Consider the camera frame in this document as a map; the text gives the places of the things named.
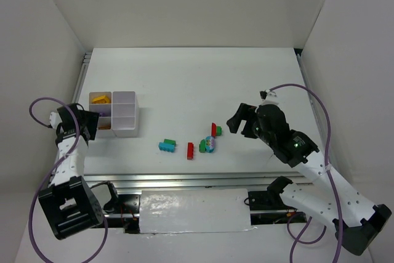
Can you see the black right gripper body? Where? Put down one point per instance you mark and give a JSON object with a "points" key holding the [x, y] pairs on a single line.
{"points": [[247, 120]]}

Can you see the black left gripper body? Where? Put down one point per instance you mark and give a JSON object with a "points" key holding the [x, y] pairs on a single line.
{"points": [[91, 120]]}

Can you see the yellow rectangular lego brick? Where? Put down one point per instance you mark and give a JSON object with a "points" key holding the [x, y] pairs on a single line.
{"points": [[102, 99]]}

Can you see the small green lego brick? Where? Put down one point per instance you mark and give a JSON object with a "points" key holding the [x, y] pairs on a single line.
{"points": [[218, 131]]}

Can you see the red curved lego brick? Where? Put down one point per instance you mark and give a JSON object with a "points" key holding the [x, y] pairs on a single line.
{"points": [[213, 130]]}

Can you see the blue frog-print lego brick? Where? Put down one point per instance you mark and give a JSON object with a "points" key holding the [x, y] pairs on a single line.
{"points": [[209, 144]]}

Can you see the green curved lego brick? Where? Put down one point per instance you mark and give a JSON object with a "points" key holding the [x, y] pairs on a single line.
{"points": [[202, 146]]}

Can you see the red rectangular lego brick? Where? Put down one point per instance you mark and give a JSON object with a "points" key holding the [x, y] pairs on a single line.
{"points": [[190, 151]]}

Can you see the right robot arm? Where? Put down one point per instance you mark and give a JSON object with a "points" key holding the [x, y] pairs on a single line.
{"points": [[354, 219]]}

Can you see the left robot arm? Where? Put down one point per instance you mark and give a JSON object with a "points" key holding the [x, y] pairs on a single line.
{"points": [[68, 202]]}

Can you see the white compartment organizer box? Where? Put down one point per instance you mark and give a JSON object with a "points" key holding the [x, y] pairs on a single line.
{"points": [[124, 109]]}

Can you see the teal rectangular lego brick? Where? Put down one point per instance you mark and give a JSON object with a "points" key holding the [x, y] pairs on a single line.
{"points": [[166, 147]]}

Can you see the green lego brick on teal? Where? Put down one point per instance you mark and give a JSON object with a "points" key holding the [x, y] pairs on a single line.
{"points": [[170, 142]]}

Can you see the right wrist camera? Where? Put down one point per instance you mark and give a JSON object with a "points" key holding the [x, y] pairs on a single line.
{"points": [[268, 98]]}

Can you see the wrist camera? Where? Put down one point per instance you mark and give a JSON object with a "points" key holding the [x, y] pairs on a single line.
{"points": [[54, 119], [268, 98]]}

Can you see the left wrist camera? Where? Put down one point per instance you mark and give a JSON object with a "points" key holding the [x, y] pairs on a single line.
{"points": [[54, 119]]}

